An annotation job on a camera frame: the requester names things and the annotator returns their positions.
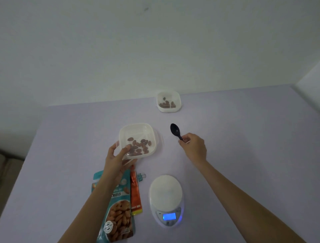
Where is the person's left hand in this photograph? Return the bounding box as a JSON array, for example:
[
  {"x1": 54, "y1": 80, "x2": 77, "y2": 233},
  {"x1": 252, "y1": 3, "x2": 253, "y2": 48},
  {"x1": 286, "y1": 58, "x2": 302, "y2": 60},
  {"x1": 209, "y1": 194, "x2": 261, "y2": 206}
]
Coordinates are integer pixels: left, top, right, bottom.
[{"x1": 101, "y1": 144, "x2": 138, "y2": 187}]

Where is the person's right hand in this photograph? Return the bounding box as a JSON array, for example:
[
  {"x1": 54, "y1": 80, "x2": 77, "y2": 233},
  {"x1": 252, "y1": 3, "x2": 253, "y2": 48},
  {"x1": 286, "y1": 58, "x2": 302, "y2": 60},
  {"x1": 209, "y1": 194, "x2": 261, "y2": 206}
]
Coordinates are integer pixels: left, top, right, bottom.
[{"x1": 178, "y1": 133, "x2": 207, "y2": 168}]

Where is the black plastic spoon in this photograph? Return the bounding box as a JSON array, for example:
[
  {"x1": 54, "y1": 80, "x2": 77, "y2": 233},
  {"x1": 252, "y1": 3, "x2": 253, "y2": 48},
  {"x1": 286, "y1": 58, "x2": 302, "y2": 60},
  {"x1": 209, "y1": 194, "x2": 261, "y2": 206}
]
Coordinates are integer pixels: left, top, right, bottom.
[{"x1": 170, "y1": 123, "x2": 191, "y2": 144}]

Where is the orange salted almonds bag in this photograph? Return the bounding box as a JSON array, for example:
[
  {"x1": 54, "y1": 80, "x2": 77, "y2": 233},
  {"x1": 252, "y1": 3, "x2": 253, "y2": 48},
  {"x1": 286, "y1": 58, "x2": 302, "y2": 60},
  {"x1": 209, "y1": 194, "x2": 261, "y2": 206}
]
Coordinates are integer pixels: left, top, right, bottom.
[{"x1": 130, "y1": 165, "x2": 143, "y2": 216}]

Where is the white square plastic container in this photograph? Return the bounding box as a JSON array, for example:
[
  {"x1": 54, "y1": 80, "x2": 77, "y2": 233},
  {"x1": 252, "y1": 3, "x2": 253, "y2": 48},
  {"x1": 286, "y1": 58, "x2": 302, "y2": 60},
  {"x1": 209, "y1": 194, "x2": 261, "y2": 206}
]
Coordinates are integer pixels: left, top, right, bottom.
[
  {"x1": 156, "y1": 90, "x2": 182, "y2": 113},
  {"x1": 115, "y1": 123, "x2": 159, "y2": 161}
]

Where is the teal roasted almonds bag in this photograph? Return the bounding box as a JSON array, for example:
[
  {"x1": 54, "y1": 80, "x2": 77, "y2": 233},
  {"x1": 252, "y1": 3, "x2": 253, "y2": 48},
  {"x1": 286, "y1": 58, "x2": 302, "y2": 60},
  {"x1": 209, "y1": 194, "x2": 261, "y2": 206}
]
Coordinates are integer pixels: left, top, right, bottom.
[{"x1": 91, "y1": 169, "x2": 135, "y2": 243}]

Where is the white kitchen scale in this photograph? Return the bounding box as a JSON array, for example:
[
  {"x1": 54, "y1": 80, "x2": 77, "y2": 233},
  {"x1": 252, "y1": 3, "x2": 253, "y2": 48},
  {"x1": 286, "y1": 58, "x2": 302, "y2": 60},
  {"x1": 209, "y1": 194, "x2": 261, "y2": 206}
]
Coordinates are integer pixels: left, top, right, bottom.
[{"x1": 149, "y1": 175, "x2": 185, "y2": 228}]

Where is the person's left forearm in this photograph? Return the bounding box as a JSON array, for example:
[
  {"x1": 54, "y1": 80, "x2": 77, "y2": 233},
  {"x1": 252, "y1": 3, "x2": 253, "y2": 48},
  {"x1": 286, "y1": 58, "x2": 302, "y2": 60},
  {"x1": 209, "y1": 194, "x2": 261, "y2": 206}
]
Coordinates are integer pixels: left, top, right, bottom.
[{"x1": 57, "y1": 180, "x2": 120, "y2": 243}]

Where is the person's right forearm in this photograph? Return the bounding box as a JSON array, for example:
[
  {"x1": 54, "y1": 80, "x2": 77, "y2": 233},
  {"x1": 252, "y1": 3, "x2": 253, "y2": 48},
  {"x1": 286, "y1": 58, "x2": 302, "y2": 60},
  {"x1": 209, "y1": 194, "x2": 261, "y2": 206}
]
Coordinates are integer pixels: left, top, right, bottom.
[{"x1": 194, "y1": 160, "x2": 307, "y2": 243}]

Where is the beige sofa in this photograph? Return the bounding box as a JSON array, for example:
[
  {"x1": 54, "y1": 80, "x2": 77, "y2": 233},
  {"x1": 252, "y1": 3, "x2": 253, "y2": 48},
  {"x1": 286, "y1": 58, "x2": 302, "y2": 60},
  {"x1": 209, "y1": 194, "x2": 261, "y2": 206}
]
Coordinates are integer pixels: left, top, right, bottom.
[{"x1": 0, "y1": 150, "x2": 24, "y2": 216}]

